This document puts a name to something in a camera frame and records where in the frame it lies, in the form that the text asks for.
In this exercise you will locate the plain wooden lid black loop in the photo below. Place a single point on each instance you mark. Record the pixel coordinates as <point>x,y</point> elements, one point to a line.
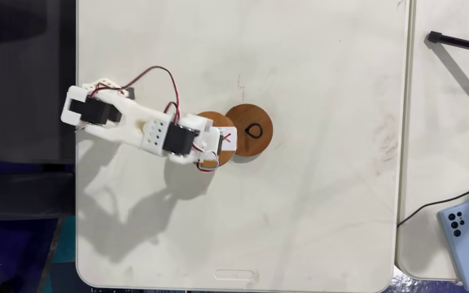
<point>255,118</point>

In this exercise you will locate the black rod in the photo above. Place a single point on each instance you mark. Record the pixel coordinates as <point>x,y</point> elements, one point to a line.
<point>462,42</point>

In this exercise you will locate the wooden lid with red cross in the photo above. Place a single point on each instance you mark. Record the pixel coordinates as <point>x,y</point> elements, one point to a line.
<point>220,120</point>

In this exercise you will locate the wide mesh back office chair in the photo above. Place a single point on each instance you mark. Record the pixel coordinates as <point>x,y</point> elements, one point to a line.
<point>14,61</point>

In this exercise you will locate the grey cushion office chair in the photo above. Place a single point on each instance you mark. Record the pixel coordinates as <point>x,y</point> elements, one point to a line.
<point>23,195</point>

